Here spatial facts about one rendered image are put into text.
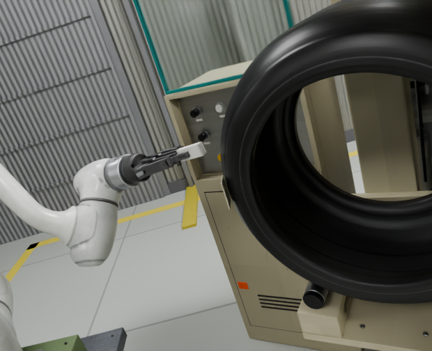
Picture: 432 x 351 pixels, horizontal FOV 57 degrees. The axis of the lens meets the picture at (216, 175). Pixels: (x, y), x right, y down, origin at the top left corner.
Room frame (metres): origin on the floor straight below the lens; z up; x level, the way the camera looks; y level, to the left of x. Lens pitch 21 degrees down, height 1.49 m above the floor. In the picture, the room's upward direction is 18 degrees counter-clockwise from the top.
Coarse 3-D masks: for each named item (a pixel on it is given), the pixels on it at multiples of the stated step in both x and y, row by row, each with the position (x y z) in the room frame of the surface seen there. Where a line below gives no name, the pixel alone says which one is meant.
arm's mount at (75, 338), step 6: (72, 336) 1.00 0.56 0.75; (78, 336) 1.00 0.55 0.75; (48, 342) 1.01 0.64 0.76; (54, 342) 1.00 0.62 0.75; (60, 342) 0.99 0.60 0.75; (66, 342) 0.98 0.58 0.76; (72, 342) 0.98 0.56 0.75; (78, 342) 0.99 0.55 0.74; (24, 348) 1.01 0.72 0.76; (30, 348) 1.01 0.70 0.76; (36, 348) 1.00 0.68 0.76; (42, 348) 0.99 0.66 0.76; (48, 348) 0.98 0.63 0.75; (54, 348) 0.97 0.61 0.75; (60, 348) 0.97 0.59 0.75; (66, 348) 0.96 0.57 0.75; (72, 348) 0.95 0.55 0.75; (78, 348) 0.97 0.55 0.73; (84, 348) 1.00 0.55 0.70
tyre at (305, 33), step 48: (384, 0) 0.58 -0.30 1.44; (288, 48) 0.62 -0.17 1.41; (336, 48) 0.57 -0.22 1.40; (384, 48) 0.53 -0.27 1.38; (240, 96) 0.68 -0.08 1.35; (288, 96) 0.61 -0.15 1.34; (240, 144) 0.68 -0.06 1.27; (288, 144) 0.91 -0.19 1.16; (240, 192) 0.69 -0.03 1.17; (288, 192) 0.89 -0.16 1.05; (336, 192) 0.86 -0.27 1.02; (288, 240) 0.67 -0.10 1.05; (336, 240) 0.79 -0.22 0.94; (384, 240) 0.77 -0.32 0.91; (336, 288) 0.61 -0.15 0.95; (384, 288) 0.56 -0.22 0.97
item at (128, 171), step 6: (132, 156) 0.97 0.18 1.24; (138, 156) 0.98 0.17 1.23; (144, 156) 1.01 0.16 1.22; (126, 162) 0.97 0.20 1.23; (132, 162) 0.96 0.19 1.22; (138, 162) 0.97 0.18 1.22; (150, 162) 0.93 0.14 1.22; (126, 168) 0.96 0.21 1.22; (132, 168) 0.95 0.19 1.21; (138, 168) 0.93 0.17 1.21; (126, 174) 0.96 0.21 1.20; (132, 174) 0.95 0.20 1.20; (132, 180) 0.96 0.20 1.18; (138, 180) 0.95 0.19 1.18; (144, 180) 0.96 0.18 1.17
